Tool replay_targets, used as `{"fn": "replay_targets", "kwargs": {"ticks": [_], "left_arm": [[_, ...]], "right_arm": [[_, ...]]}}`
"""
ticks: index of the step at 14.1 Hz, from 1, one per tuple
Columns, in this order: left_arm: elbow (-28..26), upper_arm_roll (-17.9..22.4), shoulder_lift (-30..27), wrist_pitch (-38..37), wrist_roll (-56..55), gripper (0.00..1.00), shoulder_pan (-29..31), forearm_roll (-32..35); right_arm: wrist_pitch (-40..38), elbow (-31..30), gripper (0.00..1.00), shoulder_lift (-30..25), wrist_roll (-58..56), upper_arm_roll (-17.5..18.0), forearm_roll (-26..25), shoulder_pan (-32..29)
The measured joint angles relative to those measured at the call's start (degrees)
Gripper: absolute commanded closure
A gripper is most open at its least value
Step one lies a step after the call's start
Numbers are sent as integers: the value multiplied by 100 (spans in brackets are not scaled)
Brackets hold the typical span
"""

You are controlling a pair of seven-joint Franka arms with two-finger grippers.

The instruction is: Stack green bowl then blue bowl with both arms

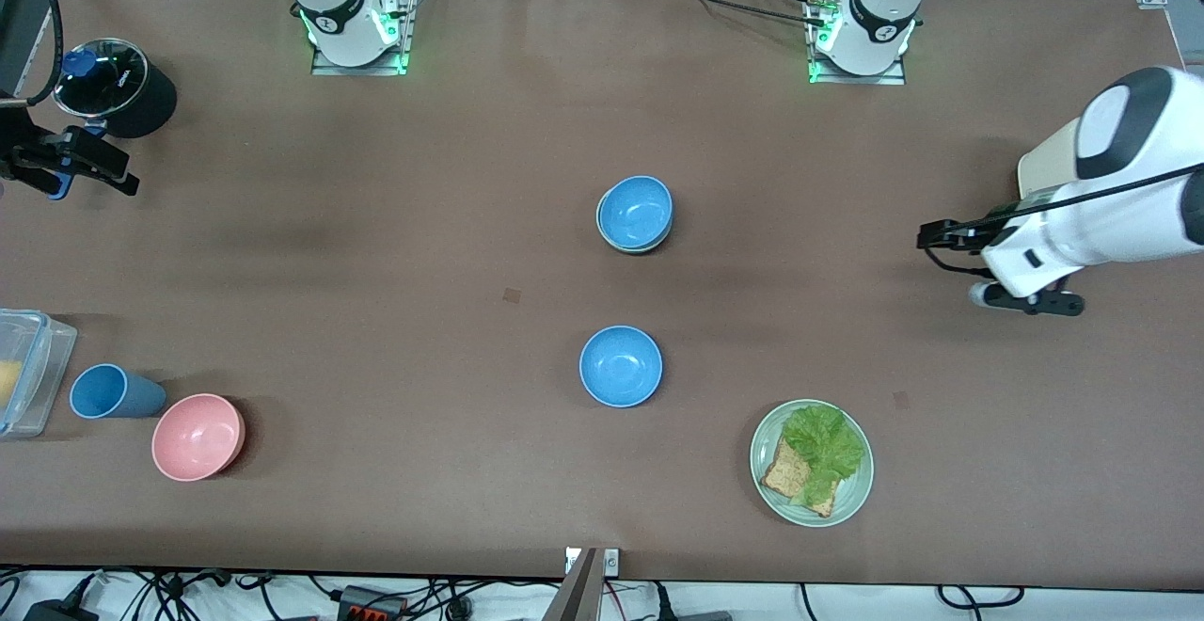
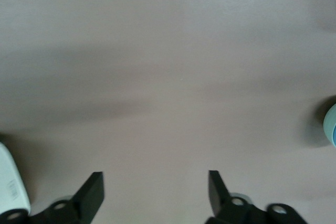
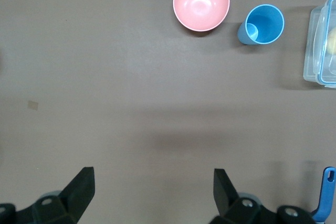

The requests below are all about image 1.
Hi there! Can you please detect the pink bowl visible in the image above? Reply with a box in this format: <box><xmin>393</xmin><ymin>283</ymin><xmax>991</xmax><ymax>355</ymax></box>
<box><xmin>151</xmin><ymin>393</ymin><xmax>247</xmax><ymax>483</ymax></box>

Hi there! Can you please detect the white toaster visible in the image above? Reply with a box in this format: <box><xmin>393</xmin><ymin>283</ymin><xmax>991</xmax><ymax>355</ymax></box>
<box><xmin>1017</xmin><ymin>118</ymin><xmax>1083</xmax><ymax>227</ymax></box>

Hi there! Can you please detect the brown bread slice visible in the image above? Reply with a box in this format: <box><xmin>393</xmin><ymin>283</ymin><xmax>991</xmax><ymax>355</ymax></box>
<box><xmin>760</xmin><ymin>436</ymin><xmax>838</xmax><ymax>518</ymax></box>

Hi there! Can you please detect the clear plastic container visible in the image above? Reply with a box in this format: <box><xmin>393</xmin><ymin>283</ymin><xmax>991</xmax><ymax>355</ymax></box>
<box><xmin>0</xmin><ymin>309</ymin><xmax>78</xmax><ymax>440</ymax></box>

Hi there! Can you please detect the blue cup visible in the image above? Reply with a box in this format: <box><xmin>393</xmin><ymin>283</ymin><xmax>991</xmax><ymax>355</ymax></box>
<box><xmin>69</xmin><ymin>363</ymin><xmax>168</xmax><ymax>421</ymax></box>

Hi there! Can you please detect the green lettuce leaf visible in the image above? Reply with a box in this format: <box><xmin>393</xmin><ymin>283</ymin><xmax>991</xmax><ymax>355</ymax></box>
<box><xmin>781</xmin><ymin>403</ymin><xmax>866</xmax><ymax>509</ymax></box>

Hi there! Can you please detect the grey metal camera pole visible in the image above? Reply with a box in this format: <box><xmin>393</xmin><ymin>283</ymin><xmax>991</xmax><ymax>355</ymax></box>
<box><xmin>544</xmin><ymin>548</ymin><xmax>603</xmax><ymax>621</ymax></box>

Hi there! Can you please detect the black power strip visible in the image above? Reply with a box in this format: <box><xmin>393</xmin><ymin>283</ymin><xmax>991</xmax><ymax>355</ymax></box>
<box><xmin>339</xmin><ymin>585</ymin><xmax>407</xmax><ymax>621</ymax></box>

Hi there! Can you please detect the pale green plate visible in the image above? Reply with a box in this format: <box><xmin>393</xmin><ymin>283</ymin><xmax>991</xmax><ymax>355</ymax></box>
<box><xmin>750</xmin><ymin>399</ymin><xmax>876</xmax><ymax>528</ymax></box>

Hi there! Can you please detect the black power adapter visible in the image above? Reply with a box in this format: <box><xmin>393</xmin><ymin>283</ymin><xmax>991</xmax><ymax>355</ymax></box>
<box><xmin>24</xmin><ymin>597</ymin><xmax>100</xmax><ymax>621</ymax></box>

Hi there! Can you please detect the blue bowl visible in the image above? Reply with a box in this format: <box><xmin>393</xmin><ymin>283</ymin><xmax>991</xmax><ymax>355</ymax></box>
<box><xmin>597</xmin><ymin>175</ymin><xmax>675</xmax><ymax>247</ymax></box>
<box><xmin>578</xmin><ymin>325</ymin><xmax>665</xmax><ymax>409</ymax></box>

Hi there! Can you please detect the black pot with glass lid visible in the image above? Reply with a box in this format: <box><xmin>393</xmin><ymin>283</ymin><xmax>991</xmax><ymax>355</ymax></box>
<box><xmin>52</xmin><ymin>38</ymin><xmax>178</xmax><ymax>140</ymax></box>

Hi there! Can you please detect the white pole bracket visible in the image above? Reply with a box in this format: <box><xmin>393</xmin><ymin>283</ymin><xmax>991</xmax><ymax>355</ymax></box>
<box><xmin>564</xmin><ymin>548</ymin><xmax>622</xmax><ymax>577</ymax></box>

